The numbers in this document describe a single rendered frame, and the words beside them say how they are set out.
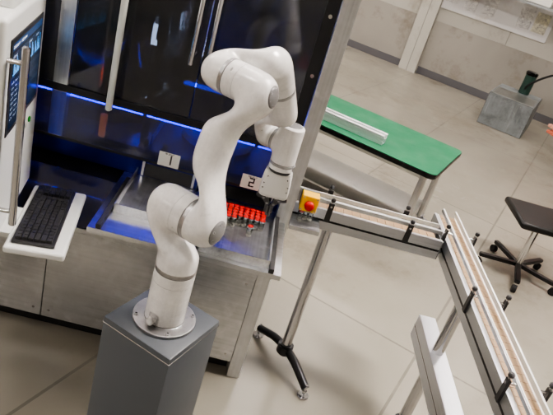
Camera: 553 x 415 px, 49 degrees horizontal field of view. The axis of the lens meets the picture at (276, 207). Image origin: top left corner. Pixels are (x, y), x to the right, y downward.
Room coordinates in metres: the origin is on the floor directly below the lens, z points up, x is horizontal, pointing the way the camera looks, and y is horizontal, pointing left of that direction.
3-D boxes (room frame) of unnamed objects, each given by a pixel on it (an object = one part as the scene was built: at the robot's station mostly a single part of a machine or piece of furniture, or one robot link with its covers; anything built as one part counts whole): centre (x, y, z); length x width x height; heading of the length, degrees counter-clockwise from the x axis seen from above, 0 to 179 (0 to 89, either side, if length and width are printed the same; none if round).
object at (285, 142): (1.88, 0.03, 1.35); 0.09 x 0.08 x 0.13; 65
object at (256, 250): (2.01, 0.11, 0.90); 0.34 x 0.26 x 0.04; 5
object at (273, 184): (1.87, 0.03, 1.21); 0.10 x 0.07 x 0.11; 95
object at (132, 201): (2.10, 0.46, 0.90); 0.34 x 0.26 x 0.04; 5
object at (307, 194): (2.27, -0.12, 1.00); 0.08 x 0.07 x 0.07; 5
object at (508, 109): (8.86, -2.88, 0.46); 0.97 x 0.80 x 0.93; 158
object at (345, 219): (2.43, -0.39, 0.92); 0.69 x 0.15 x 0.16; 95
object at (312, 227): (2.31, -0.13, 0.87); 0.14 x 0.13 x 0.02; 5
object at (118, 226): (2.04, 0.28, 0.87); 0.70 x 0.48 x 0.02; 95
